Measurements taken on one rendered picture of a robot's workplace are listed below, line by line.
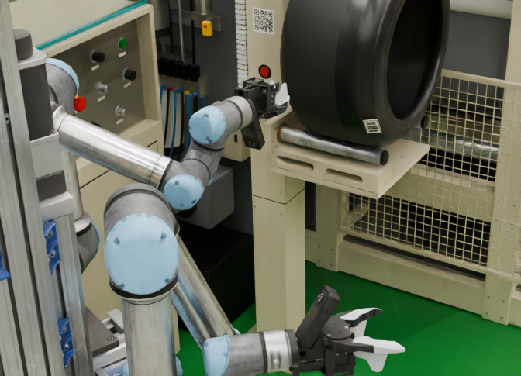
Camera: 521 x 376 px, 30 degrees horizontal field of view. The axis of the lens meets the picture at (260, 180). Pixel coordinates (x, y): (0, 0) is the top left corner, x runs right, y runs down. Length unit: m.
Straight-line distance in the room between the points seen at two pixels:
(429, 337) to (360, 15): 1.44
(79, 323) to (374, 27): 1.08
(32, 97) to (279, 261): 1.59
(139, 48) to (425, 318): 1.48
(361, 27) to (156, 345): 1.16
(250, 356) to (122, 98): 1.37
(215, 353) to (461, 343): 1.92
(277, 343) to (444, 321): 1.95
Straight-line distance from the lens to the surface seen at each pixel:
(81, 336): 2.06
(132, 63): 2.96
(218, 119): 2.10
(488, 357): 3.52
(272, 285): 3.31
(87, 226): 2.39
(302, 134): 2.87
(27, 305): 1.89
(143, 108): 3.04
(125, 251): 1.56
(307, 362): 1.80
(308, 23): 2.60
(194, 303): 1.81
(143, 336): 1.68
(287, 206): 3.12
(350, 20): 2.55
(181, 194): 2.04
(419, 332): 3.60
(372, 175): 2.77
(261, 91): 2.26
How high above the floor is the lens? 2.14
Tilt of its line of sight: 28 degrees down
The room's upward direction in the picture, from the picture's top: 2 degrees counter-clockwise
